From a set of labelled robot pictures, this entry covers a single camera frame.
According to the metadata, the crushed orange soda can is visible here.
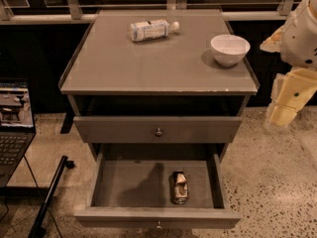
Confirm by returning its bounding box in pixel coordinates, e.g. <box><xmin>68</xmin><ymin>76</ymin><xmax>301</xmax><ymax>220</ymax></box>
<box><xmin>172</xmin><ymin>172</ymin><xmax>189</xmax><ymax>204</ymax></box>

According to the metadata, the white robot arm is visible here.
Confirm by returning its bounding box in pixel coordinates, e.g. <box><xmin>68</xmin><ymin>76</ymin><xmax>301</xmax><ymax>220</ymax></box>
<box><xmin>260</xmin><ymin>0</ymin><xmax>317</xmax><ymax>127</ymax></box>

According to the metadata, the grey drawer cabinet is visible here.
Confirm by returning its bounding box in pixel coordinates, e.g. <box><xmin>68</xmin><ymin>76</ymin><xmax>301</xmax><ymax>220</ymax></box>
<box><xmin>59</xmin><ymin>10</ymin><xmax>259</xmax><ymax>157</ymax></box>

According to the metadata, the closed grey top drawer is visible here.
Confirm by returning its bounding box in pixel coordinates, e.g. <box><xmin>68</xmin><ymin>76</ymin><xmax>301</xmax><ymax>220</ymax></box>
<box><xmin>74</xmin><ymin>116</ymin><xmax>242</xmax><ymax>144</ymax></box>

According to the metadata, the open grey middle drawer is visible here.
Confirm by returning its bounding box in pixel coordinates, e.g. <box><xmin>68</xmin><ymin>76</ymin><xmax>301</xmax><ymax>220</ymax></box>
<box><xmin>74</xmin><ymin>144</ymin><xmax>241</xmax><ymax>229</ymax></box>

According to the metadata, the white ceramic bowl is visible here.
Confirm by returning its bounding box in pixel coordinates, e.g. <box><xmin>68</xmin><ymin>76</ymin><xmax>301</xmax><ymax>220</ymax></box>
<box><xmin>210</xmin><ymin>34</ymin><xmax>251</xmax><ymax>66</ymax></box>

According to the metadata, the white plastic bottle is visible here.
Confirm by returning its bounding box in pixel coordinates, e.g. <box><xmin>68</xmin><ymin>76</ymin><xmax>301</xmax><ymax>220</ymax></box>
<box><xmin>129</xmin><ymin>19</ymin><xmax>179</xmax><ymax>43</ymax></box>

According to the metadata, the black laptop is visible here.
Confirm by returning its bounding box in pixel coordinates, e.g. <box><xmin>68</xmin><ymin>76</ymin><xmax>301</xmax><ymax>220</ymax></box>
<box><xmin>0</xmin><ymin>78</ymin><xmax>36</xmax><ymax>187</ymax></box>

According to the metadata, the metal railing with glass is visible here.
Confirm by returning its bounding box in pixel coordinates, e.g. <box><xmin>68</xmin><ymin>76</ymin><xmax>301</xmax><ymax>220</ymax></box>
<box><xmin>0</xmin><ymin>0</ymin><xmax>301</xmax><ymax>25</ymax></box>

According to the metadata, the black stand leg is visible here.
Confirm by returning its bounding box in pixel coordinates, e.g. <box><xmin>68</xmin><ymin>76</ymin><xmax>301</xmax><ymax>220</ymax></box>
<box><xmin>28</xmin><ymin>156</ymin><xmax>73</xmax><ymax>238</ymax></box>

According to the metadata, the black laptop cable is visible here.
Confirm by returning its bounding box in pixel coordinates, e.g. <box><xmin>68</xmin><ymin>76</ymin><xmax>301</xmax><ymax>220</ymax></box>
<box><xmin>0</xmin><ymin>156</ymin><xmax>63</xmax><ymax>238</ymax></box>

